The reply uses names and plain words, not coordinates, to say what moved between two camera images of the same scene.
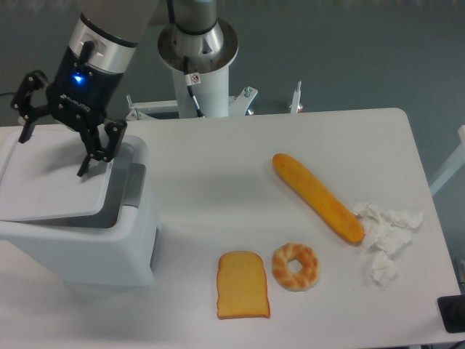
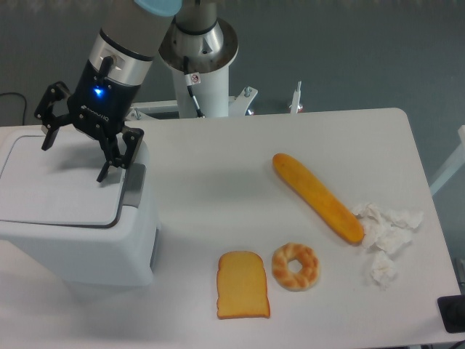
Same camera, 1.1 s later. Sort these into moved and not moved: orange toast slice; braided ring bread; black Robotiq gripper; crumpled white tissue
Moved: black Robotiq gripper
Not moved: braided ring bread; crumpled white tissue; orange toast slice
